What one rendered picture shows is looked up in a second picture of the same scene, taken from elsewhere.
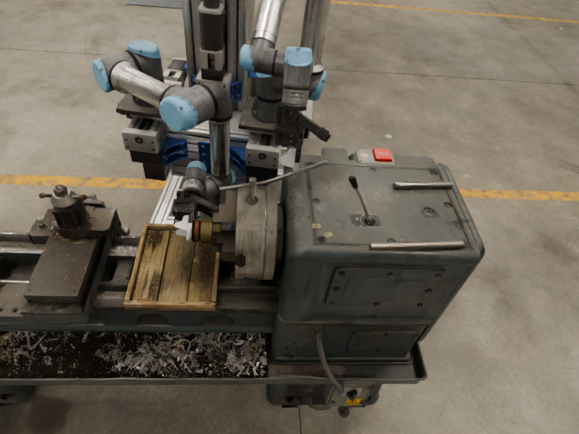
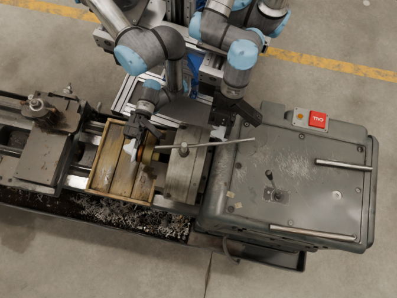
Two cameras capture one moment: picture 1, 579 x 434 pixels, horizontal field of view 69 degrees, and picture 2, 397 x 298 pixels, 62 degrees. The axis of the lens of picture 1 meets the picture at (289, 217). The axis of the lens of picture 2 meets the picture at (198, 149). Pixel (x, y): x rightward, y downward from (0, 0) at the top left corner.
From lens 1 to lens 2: 0.63 m
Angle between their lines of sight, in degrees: 26
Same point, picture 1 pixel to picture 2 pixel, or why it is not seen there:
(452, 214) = (358, 203)
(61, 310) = (39, 190)
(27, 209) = (38, 36)
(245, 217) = (175, 168)
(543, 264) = not seen: outside the picture
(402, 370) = (288, 258)
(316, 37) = not seen: outside the picture
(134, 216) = not seen: hidden behind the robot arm
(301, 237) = (215, 202)
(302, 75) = (242, 76)
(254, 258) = (178, 197)
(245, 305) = (174, 206)
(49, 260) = (32, 148)
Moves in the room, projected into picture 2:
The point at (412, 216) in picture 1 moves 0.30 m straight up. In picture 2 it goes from (319, 198) to (366, 180)
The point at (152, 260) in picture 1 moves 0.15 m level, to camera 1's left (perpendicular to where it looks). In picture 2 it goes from (110, 154) to (81, 142)
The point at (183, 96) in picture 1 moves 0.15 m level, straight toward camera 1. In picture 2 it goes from (134, 49) to (129, 91)
